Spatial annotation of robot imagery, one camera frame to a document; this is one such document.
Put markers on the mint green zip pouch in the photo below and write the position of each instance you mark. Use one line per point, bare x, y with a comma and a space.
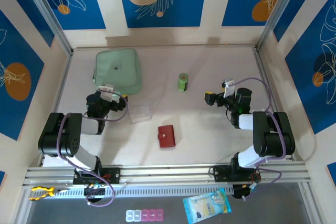
115, 69

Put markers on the yellow black pliers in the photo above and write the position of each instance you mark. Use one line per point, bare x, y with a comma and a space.
42, 192

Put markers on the blue snack packet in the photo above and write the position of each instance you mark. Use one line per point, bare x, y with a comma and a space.
207, 205

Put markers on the white pink pill organiser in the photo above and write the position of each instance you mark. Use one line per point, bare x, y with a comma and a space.
144, 215

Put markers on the aluminium mounting rail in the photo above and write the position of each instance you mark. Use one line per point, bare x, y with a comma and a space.
168, 172

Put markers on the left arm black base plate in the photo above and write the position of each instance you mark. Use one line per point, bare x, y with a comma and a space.
113, 175

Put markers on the black connector block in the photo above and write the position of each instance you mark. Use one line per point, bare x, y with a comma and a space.
94, 193
240, 193

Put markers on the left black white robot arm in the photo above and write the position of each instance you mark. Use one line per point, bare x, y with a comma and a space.
86, 125

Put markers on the aluminium frame post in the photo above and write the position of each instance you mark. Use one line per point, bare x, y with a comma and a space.
47, 11
278, 11

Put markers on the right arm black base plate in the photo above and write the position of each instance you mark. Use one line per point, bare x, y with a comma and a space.
223, 174

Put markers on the aluminium table edge rail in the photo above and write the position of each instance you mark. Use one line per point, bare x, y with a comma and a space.
262, 69
61, 82

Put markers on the red leather card holder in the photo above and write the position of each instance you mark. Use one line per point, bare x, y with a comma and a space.
166, 137

